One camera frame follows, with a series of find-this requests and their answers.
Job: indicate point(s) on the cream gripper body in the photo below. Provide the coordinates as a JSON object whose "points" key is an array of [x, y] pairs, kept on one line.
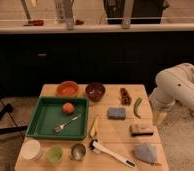
{"points": [[158, 117]]}

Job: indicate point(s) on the blue sponge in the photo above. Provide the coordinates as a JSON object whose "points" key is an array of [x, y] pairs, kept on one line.
{"points": [[116, 113]]}

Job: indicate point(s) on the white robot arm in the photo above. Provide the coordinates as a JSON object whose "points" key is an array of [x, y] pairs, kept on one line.
{"points": [[172, 84]]}

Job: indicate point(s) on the dark maroon bowl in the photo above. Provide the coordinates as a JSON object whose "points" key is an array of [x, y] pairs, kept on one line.
{"points": [[95, 91]]}

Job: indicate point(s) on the red bowl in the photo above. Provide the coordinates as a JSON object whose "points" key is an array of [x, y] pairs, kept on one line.
{"points": [[67, 89]]}

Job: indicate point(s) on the grey blue cloth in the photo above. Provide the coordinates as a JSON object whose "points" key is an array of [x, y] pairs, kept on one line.
{"points": [[145, 152]]}

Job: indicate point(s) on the dark red toy food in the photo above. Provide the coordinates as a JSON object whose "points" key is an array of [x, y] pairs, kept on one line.
{"points": [[125, 97]]}

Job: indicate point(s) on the white dish brush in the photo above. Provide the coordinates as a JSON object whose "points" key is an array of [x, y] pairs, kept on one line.
{"points": [[95, 145]]}

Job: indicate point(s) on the small metal cup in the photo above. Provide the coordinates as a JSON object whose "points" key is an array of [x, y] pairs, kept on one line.
{"points": [[78, 151]]}

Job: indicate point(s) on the orange fruit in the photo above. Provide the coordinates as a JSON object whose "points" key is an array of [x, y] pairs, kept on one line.
{"points": [[68, 108]]}

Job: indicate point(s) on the silver fork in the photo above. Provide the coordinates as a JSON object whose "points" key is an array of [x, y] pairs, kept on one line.
{"points": [[61, 127]]}

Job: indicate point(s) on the green plastic tray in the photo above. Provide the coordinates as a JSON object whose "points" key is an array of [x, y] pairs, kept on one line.
{"points": [[48, 114]]}

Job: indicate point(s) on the green plastic cup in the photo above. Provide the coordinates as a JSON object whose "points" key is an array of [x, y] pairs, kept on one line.
{"points": [[54, 154]]}

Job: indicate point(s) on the white cup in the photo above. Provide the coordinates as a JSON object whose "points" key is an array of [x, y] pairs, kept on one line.
{"points": [[31, 150]]}

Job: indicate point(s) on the black cabinet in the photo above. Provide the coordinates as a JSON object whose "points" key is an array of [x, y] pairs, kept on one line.
{"points": [[28, 61]]}

